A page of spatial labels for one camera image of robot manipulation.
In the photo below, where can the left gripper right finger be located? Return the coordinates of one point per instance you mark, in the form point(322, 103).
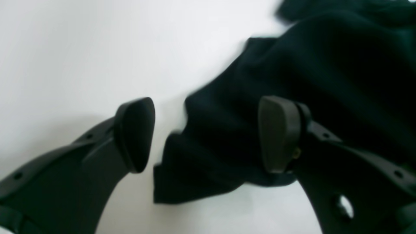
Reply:
point(352, 191)

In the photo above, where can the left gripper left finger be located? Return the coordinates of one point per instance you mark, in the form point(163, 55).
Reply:
point(66, 190)

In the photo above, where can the black printed T-shirt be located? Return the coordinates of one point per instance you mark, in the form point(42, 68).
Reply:
point(352, 62)

